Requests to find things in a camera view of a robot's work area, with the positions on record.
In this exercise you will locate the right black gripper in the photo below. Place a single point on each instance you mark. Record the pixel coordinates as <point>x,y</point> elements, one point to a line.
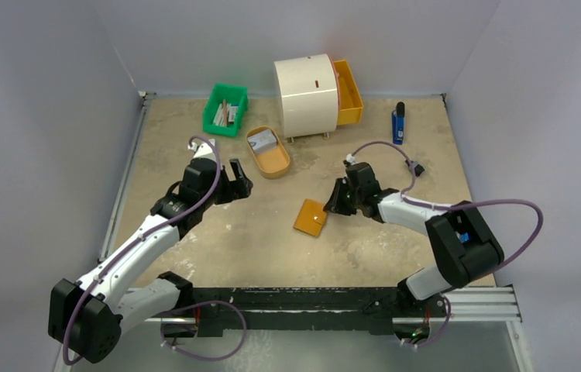
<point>347,195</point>

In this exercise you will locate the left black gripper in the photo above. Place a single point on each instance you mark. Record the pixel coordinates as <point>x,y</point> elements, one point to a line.
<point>238,190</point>

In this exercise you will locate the orange card holder wallet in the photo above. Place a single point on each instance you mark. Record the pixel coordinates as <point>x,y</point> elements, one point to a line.
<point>311,218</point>

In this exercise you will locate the orange oval tray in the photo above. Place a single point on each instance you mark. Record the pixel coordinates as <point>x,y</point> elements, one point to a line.
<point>273,163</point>

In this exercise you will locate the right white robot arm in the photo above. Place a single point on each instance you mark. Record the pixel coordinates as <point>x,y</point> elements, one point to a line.
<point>463,245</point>

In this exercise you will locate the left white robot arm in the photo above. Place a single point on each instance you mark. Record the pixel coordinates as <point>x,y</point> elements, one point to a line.
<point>88,316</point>

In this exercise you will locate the silver credit cards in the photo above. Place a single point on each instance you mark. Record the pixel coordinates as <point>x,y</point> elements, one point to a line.
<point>262,141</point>

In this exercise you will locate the small black knob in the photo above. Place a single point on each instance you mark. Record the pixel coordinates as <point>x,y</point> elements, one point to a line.
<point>414,166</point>

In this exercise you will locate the green plastic bin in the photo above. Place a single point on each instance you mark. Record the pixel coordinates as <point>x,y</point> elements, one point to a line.
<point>225,110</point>

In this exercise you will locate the orange open drawer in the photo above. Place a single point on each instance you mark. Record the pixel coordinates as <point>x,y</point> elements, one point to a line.
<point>350,102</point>

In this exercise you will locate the blue black marker pen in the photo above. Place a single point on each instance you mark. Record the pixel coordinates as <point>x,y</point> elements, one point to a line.
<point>398,119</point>

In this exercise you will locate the cream round drawer cabinet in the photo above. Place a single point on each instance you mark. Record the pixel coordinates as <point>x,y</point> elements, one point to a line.
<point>308,96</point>

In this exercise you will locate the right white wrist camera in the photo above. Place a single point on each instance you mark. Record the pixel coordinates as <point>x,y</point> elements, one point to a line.
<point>349,160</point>

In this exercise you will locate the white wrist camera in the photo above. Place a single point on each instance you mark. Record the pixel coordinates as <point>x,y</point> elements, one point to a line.
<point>203,149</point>
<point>349,160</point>

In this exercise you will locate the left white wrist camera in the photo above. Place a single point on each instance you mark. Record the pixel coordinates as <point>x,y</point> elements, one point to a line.
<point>203,149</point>

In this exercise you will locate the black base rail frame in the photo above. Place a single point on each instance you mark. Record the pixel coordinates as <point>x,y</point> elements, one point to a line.
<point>373,310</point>

